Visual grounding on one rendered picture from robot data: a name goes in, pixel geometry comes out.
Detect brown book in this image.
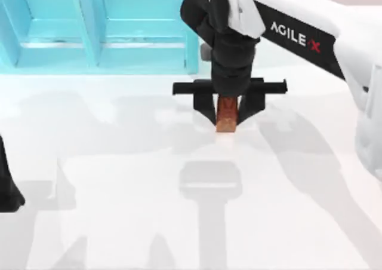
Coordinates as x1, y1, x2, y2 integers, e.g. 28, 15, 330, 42
215, 95, 239, 134

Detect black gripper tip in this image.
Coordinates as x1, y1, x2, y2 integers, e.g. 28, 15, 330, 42
0, 135, 26, 214

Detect pale grey rounded box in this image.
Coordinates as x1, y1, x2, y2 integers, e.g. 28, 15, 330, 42
200, 42, 212, 62

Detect light blue rack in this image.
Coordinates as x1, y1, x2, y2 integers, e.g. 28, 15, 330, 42
0, 0, 200, 75

